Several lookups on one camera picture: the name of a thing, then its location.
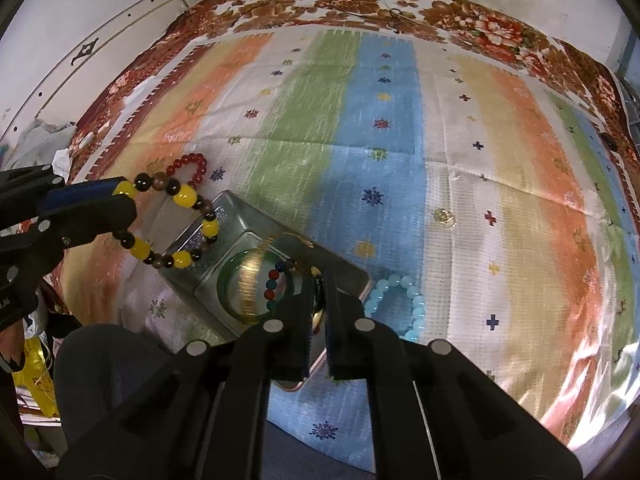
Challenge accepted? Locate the striped colourful bed mat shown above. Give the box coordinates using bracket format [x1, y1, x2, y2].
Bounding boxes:
[72, 26, 639, 471]

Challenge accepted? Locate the dark red bead bracelet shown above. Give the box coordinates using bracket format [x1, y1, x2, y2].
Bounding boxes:
[164, 152, 210, 189]

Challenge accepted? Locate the silver metal tin box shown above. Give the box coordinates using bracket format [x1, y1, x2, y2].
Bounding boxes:
[160, 188, 374, 394]

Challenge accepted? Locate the red floral blanket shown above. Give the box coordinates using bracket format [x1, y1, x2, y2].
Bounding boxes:
[70, 0, 639, 190]

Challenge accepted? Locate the small gold charm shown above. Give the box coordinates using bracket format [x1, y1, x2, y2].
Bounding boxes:
[433, 208, 457, 229]

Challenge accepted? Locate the yellow plastic bag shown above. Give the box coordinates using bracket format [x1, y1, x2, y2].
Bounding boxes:
[13, 337, 58, 417]

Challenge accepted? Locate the small black object on bed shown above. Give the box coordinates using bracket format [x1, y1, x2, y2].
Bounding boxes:
[600, 132, 618, 153]

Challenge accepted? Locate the multicolour bead bracelet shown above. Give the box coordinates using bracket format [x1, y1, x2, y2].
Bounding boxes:
[262, 258, 324, 336]

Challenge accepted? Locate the green jade bangle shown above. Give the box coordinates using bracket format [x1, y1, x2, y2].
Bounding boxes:
[216, 248, 295, 325]

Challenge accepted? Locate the gold bangle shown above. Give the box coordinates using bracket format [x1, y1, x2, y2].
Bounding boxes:
[234, 232, 316, 324]

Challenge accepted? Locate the person's left hand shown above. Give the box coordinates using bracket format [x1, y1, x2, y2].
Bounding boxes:
[0, 320, 25, 373]

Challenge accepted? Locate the yellow and brown bead bracelet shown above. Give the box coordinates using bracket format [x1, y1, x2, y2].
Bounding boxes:
[110, 171, 222, 270]

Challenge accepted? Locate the grey and white clothes pile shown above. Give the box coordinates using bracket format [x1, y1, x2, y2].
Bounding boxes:
[2, 119, 76, 170]

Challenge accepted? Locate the white headboard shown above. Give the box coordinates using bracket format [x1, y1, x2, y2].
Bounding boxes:
[1, 0, 195, 143]

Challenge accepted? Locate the light blue bead bracelet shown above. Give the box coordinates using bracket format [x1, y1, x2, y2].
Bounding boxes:
[363, 272, 428, 344]

